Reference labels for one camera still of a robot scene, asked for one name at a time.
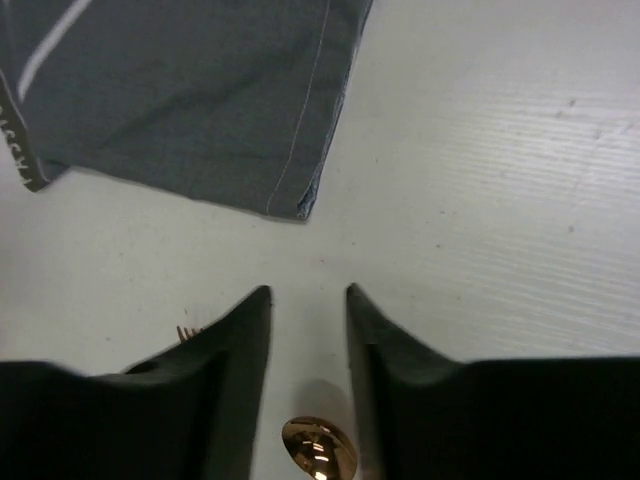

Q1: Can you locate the grey striped cloth placemat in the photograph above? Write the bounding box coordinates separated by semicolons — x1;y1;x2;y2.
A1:
1;0;371;221

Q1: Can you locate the copper spoon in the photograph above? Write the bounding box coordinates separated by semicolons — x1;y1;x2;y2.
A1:
281;416;358;480

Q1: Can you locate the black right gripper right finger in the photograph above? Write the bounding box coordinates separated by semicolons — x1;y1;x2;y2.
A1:
345;285;639;479

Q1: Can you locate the copper fork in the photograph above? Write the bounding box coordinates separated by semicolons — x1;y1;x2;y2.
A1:
176;326;203;343

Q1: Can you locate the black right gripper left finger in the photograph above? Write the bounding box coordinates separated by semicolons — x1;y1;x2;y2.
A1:
1;286;272;479

